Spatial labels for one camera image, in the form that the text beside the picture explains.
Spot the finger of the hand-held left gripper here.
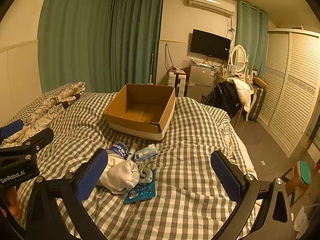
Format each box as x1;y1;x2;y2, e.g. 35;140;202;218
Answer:
0;127;54;157
0;119;24;140

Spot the silver fridge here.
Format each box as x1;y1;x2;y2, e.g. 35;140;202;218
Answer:
186;64;216;103

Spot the thin grey pole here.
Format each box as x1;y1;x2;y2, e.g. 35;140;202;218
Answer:
149;39;156;84

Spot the white oval vanity mirror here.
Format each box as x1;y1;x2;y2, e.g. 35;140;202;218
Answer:
229;44;249;74

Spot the wall cable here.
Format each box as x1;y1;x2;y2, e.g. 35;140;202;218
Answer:
164;44;175;71

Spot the grey looped strap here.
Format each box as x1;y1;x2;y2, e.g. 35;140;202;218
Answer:
136;161;156;186

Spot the tan woven bag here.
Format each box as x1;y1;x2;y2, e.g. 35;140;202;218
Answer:
252;76;268;88

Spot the floral quilt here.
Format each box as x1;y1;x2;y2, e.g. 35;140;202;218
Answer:
0;81;86;148

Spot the wide green curtain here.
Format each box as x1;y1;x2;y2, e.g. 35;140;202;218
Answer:
37;0;118;93

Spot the dark suitcase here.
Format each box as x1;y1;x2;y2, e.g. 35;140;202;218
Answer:
249;84;267;122

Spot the clear bottle with blue label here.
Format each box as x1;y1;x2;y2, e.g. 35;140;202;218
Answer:
106;142;129;159

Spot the green corner curtain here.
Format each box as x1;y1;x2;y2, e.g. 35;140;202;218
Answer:
110;0;165;85

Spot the grey checked blanket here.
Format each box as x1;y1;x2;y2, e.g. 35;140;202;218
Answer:
0;90;258;240

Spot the white plastic bag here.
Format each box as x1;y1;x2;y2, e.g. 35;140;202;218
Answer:
294;205;313;232

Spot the white tube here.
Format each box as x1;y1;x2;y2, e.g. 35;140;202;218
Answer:
127;143;138;160

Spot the blue tissue packet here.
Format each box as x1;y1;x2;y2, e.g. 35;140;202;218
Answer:
134;144;159;163

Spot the wooden stool with green cushion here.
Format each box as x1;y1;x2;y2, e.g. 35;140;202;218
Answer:
280;160;312;207

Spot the brown cardboard box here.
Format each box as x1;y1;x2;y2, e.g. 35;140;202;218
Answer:
103;83;176;141

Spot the white louvred wardrobe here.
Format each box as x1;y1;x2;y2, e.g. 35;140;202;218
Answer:
257;29;320;158

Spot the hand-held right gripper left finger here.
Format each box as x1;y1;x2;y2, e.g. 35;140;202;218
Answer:
25;148;109;240

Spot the black wall television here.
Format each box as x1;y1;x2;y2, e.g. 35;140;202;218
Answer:
190;29;231;61

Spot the narrow green curtain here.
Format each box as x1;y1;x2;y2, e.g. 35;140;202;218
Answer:
235;0;269;77

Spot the chair with black jacket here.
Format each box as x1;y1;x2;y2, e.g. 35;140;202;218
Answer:
217;72;258;123

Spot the white air conditioner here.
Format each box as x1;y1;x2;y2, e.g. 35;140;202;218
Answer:
187;0;236;17

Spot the person's left hand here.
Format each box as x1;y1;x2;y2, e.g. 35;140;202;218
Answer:
0;187;22;221

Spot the black plastic bag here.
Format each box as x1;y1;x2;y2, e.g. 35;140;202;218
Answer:
201;90;218;105

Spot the teal blister pack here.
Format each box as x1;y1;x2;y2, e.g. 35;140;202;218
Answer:
123;169;157;205

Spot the white padded coat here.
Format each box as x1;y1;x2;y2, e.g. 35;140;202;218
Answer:
226;77;254;113

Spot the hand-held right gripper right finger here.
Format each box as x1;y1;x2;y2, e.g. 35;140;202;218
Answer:
210;150;293;240

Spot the white cloth bundle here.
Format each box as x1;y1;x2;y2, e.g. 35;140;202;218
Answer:
96;155;140;195

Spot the white ribbed suitcase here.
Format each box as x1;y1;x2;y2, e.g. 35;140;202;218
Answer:
167;70;187;97

